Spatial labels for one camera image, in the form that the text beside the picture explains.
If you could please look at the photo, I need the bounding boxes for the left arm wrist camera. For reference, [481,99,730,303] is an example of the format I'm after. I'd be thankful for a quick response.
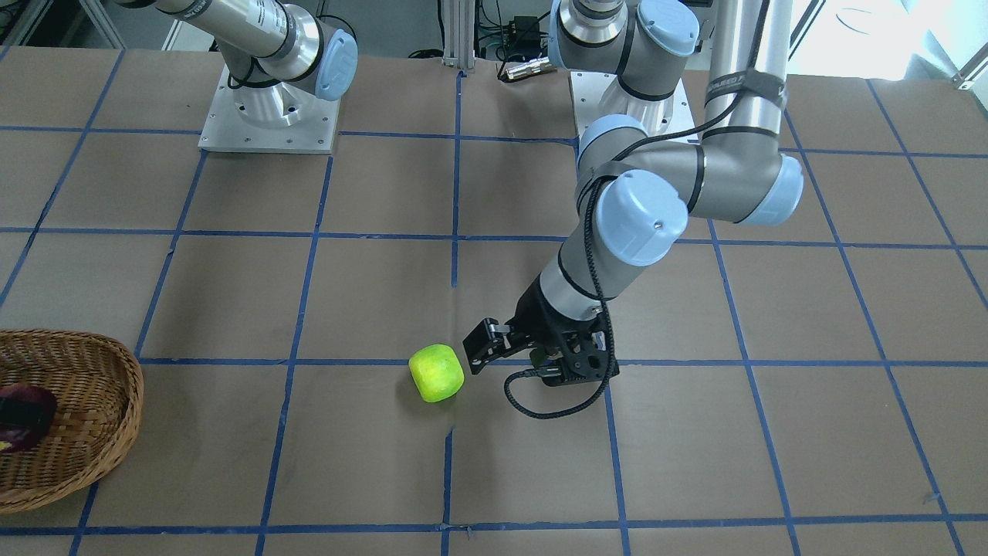
[529,328,621,387]

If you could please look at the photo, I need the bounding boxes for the green apple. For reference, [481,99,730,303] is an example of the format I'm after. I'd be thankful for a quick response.
[408,344,465,402]

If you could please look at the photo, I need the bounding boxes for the wicker basket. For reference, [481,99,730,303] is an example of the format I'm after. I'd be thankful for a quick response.
[2,330,144,514]

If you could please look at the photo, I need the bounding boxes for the dark red apple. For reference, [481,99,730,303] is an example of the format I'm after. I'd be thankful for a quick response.
[1,383,59,455]

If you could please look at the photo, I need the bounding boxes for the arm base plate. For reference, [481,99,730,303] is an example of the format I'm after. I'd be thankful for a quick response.
[569,71,695,136]
[198,68,340,155]

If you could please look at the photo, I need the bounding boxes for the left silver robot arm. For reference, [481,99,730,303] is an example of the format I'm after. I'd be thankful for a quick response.
[463,1,804,385]

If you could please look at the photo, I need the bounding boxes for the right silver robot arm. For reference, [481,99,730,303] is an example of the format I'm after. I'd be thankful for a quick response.
[117,1,359,134]

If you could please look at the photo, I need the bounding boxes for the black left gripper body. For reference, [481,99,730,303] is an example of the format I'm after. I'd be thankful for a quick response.
[507,280,604,347]

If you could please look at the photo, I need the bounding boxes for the aluminium frame post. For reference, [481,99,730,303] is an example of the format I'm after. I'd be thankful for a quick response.
[438,1,479,75]

